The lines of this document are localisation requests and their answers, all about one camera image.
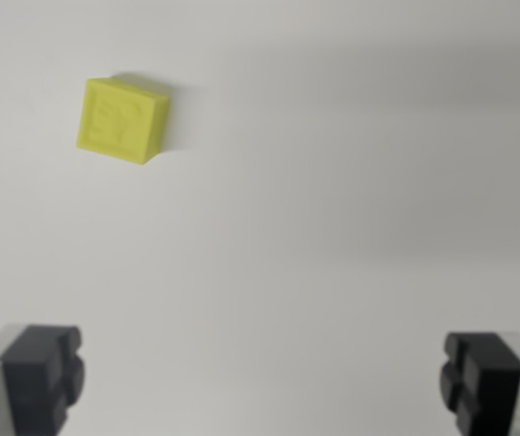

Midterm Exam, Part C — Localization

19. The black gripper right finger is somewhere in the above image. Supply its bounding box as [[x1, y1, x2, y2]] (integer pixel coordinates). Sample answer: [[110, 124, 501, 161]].
[[439, 331, 520, 436]]

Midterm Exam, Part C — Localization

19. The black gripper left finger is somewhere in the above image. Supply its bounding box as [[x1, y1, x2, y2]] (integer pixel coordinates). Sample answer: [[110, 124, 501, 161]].
[[0, 322, 87, 436]]

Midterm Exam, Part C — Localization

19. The yellow embossed cube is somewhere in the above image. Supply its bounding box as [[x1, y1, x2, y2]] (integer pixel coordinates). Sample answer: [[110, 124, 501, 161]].
[[75, 72, 172, 167]]

